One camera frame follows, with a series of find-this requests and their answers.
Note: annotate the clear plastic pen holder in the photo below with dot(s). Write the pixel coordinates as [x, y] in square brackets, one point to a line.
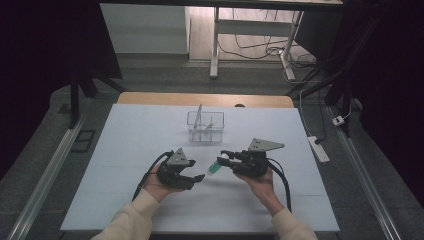
[205, 128]

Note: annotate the aluminium floor rail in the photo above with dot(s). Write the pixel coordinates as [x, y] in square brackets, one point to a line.
[50, 176]
[363, 176]

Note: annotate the green and white glue stick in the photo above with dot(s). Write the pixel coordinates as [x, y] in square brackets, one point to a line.
[213, 168]

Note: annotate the black floor frame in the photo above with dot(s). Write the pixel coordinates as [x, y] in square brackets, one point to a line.
[83, 141]

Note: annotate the white-legged desk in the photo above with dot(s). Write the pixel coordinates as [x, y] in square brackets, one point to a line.
[214, 50]

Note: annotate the white pen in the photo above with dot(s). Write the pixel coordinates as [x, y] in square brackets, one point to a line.
[209, 126]

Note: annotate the dark cabinet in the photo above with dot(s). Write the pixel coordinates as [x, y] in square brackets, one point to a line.
[316, 33]

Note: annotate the white table mat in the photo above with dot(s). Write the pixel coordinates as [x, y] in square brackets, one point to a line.
[133, 126]

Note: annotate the person's right hand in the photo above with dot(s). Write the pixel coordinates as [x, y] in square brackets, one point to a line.
[260, 188]

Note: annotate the person's left hand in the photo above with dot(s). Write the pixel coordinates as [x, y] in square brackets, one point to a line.
[155, 188]

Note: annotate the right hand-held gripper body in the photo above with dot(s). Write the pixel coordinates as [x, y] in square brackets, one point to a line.
[253, 165]

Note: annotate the white cabinet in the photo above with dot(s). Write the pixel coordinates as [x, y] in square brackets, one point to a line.
[146, 30]

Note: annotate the black metal stand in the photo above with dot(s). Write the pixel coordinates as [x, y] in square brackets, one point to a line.
[75, 100]
[345, 86]

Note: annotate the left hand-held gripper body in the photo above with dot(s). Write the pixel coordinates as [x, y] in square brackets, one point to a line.
[173, 176]

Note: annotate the white power strip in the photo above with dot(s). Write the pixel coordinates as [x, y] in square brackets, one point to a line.
[318, 149]

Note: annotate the dark curtain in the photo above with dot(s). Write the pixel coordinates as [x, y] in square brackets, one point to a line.
[33, 66]
[396, 83]

